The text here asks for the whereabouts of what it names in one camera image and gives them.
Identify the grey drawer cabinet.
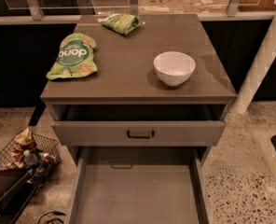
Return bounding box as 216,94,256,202
39,13,239,224

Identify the white diagonal support post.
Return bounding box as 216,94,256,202
232,13,276,114

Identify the wire basket with items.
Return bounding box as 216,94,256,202
0,128,60,185

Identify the large green snack bag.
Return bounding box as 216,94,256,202
47,33,98,80

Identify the small green snack bag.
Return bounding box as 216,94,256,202
98,13,140,35

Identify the black top drawer handle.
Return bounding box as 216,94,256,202
127,130,155,140

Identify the grey top drawer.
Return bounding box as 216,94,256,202
52,105,226,147

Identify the black cable on floor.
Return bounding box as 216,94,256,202
37,210,67,224

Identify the white bowl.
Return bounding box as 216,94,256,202
154,51,196,87

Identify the grey open middle drawer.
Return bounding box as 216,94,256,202
65,147,214,224

